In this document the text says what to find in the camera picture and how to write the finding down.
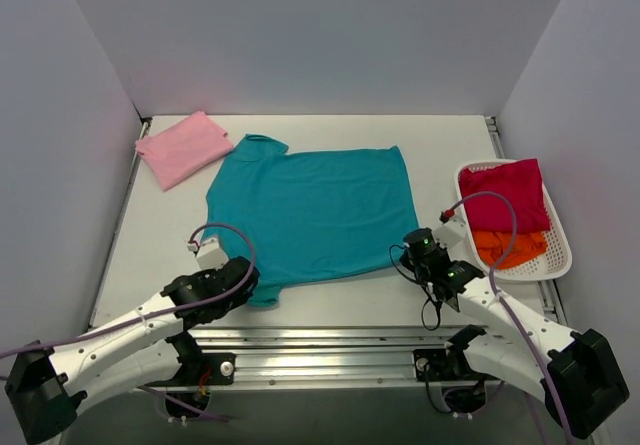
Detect teal t shirt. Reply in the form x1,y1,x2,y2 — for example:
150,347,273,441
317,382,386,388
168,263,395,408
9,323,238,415
206,135,418,307

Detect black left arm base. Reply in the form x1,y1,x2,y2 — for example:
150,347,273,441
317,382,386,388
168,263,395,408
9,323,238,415
146,332,236,387

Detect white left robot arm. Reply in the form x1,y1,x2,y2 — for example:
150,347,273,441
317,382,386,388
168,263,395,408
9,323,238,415
4,257,260,444

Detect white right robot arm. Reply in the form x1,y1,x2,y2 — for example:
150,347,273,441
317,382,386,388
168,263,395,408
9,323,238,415
400,228,630,439

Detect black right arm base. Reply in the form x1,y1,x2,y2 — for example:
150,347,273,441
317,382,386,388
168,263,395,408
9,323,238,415
412,325,496,383

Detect orange t shirt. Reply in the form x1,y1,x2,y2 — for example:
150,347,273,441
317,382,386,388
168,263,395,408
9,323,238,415
472,231,547,270

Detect crimson red t shirt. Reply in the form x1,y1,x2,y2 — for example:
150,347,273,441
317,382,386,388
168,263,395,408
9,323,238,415
458,158,553,233

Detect folded pink t shirt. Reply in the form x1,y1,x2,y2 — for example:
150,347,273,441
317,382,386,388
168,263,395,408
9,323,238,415
135,111,234,192

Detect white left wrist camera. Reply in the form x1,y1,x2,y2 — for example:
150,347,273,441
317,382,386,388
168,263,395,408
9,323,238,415
187,235,229,270

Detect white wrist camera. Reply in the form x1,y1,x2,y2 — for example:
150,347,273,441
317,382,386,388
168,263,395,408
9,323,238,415
187,235,229,270
432,209,467,249

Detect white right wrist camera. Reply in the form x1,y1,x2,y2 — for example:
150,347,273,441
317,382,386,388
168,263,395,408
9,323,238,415
432,209,467,249

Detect aluminium mounting rail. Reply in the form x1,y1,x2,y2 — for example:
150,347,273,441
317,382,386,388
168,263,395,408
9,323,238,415
54,325,599,394

